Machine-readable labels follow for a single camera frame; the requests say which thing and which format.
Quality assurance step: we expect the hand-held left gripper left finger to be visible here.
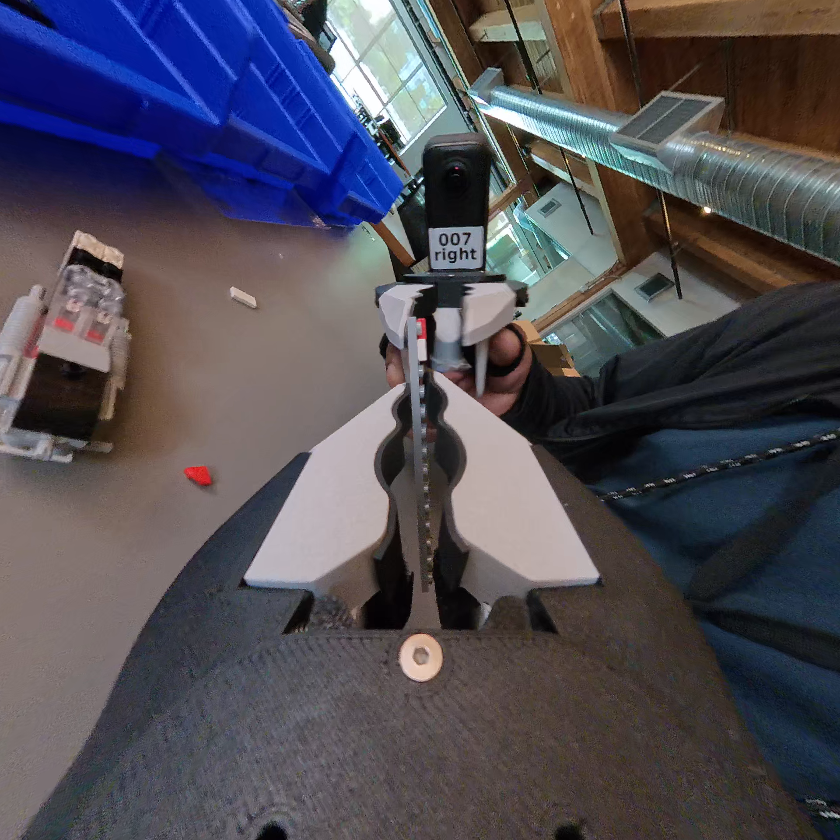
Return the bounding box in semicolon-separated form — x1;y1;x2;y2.
244;384;416;627

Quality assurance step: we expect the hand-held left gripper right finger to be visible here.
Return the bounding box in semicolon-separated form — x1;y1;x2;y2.
425;373;601;627

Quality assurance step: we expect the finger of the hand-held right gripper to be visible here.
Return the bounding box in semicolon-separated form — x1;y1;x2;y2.
378;287;422;349
461;284;515;399

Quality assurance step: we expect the long grey studded plate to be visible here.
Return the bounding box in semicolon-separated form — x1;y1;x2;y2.
403;317;439;593

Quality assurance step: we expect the person's right forearm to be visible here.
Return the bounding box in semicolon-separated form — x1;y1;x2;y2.
502;282;840;490

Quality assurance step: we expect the grey desk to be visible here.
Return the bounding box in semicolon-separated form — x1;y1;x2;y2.
0;121;411;840

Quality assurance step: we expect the person's right hand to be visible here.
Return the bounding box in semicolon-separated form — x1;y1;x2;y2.
384;323;532;417

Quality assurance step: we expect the cardboard box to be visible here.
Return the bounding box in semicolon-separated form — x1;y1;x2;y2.
515;320;581;378

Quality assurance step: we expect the blue plastic bin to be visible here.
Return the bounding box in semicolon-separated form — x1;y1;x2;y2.
157;0;342;198
289;59;404;229
0;0;237;161

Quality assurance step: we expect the large window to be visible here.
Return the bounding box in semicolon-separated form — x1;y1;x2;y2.
325;0;454;145

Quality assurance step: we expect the black white brick vehicle model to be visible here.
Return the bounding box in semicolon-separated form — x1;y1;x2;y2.
0;230;132;464

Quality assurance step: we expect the wooden ceiling beam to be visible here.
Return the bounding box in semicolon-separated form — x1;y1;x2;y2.
594;0;840;40

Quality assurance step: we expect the person's blue jacket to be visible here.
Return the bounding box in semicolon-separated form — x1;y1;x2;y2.
587;413;840;840

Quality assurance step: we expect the duct vent grille box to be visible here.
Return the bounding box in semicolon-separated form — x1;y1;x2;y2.
609;92;726;165

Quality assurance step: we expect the black bag strap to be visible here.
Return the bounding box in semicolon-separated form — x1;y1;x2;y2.
686;453;840;667

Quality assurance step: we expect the silver ventilation duct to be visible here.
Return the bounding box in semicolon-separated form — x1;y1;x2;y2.
469;85;840;263

